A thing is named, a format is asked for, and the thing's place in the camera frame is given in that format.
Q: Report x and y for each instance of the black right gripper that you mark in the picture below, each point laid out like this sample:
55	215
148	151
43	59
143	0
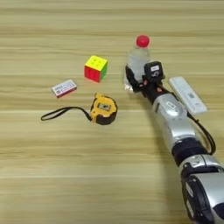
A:
153	91

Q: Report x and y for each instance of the clear bottle with red cap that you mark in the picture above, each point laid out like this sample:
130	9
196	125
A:
137	59

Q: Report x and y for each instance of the yellow black tape measure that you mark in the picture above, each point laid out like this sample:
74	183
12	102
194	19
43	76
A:
103	109

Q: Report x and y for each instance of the white remote control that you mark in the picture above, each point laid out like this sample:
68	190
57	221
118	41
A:
186	94

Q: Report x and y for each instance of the black box with white label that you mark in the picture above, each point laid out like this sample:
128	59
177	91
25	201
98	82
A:
154	71

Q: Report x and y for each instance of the colourful puzzle cube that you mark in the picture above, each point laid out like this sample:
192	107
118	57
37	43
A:
94	70

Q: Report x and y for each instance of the small red and white box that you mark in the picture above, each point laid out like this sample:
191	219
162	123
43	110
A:
64	88

